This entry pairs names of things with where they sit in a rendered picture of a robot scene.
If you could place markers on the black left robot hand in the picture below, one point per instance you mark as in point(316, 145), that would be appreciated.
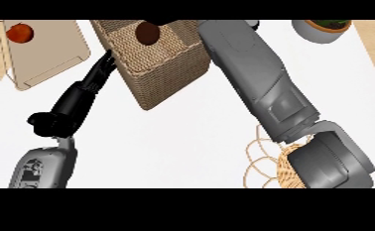
point(72, 104)

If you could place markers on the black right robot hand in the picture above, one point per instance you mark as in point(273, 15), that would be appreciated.
point(165, 21)

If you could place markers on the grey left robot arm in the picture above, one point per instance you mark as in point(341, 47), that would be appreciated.
point(42, 169)

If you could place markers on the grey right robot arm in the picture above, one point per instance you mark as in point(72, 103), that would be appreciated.
point(262, 76)

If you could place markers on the dark brown cupcake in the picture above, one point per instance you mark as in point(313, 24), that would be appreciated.
point(147, 33)

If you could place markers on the tan wicker basket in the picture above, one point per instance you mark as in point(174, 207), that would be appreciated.
point(161, 66)

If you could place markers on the tan wooden cutting board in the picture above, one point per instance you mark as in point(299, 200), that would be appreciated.
point(48, 56)

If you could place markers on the red round fruit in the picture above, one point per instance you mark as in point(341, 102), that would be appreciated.
point(19, 33)

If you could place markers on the grey plant pot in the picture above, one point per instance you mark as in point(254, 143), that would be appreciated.
point(317, 36)

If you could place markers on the green potted plant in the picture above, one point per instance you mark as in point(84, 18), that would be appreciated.
point(332, 24)

